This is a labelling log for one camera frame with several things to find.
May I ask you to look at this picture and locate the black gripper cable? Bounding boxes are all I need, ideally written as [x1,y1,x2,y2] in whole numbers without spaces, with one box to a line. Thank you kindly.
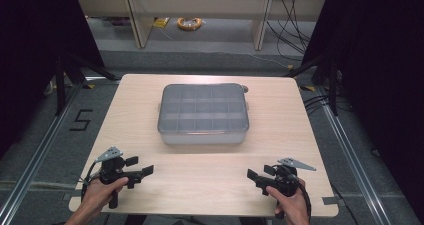
[79,160,102,199]
[295,177,313,223]

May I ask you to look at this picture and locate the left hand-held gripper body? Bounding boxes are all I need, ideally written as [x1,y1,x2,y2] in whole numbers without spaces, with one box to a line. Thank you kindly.
[95,146,145,210]

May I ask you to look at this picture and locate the bundle of black hanging cables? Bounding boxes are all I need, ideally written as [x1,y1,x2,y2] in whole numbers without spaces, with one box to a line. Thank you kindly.
[265,0,312,63]

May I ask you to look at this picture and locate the aluminium floor rail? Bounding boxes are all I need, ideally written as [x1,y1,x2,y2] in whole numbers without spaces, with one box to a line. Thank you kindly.
[0,83,85,225]
[315,84,395,225]

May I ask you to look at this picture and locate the yellow packet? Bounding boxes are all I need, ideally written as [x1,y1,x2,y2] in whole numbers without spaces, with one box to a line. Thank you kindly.
[152,17,171,29]

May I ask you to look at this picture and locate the clear plastic compartment box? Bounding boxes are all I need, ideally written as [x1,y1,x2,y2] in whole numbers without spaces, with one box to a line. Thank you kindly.
[156,82,251,146]

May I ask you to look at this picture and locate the black floor cables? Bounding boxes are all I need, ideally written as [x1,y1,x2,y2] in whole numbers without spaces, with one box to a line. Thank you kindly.
[302,94,352,117]

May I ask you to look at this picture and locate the person's right hand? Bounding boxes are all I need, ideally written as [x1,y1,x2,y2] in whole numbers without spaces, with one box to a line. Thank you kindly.
[265,178,311,225]

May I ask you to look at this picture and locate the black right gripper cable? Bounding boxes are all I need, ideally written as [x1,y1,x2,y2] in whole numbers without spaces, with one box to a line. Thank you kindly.
[295,177,313,223]

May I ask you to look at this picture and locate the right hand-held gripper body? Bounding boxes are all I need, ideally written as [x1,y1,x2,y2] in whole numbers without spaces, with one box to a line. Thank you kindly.
[255,157,317,220]

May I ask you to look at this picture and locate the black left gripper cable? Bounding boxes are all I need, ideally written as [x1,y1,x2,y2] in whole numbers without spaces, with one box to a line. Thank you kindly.
[79,160,102,199]

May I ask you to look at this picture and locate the black metal stand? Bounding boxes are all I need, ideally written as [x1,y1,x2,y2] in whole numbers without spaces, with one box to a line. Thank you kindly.
[283,53,340,117]
[54,50,119,117]

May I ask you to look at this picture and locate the person's left hand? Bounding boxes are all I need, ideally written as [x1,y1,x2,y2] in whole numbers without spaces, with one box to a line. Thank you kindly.
[79,176,130,220]

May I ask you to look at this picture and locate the black curtain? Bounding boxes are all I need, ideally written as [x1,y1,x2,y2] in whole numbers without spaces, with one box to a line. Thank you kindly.
[0,0,105,159]
[301,0,424,216]

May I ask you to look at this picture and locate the beige wooden shelf unit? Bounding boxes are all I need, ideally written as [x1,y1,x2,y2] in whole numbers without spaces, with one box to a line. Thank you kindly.
[74,0,328,51]

